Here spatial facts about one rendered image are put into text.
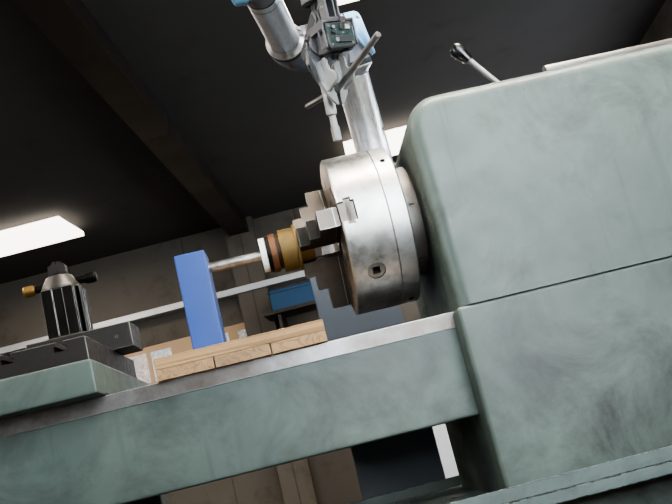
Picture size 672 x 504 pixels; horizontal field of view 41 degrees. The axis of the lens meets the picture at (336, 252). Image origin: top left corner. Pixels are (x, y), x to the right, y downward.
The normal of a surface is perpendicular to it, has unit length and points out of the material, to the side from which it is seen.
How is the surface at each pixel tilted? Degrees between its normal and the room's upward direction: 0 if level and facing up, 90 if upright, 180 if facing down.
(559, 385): 90
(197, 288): 90
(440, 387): 90
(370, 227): 100
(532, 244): 90
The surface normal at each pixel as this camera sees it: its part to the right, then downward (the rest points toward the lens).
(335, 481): -0.07, -0.19
